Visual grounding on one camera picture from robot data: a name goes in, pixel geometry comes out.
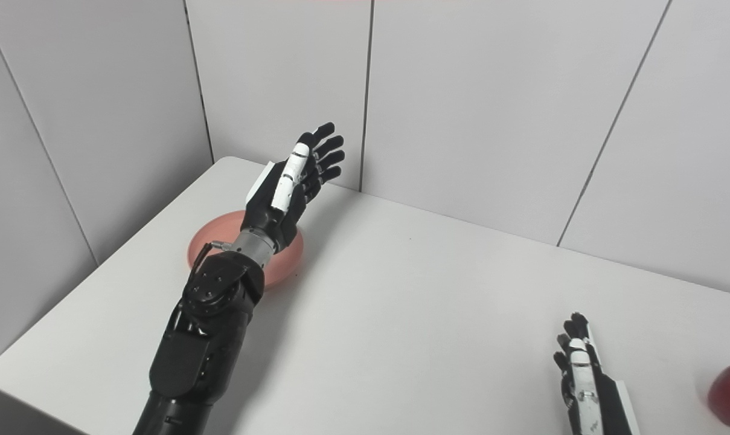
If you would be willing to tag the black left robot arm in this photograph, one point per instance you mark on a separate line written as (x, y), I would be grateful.
(201, 338)

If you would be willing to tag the pink round plate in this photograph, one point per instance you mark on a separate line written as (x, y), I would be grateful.
(211, 241)

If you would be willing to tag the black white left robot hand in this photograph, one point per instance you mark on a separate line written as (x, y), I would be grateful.
(271, 208)

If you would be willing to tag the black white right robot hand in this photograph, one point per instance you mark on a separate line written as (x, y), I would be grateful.
(606, 405)

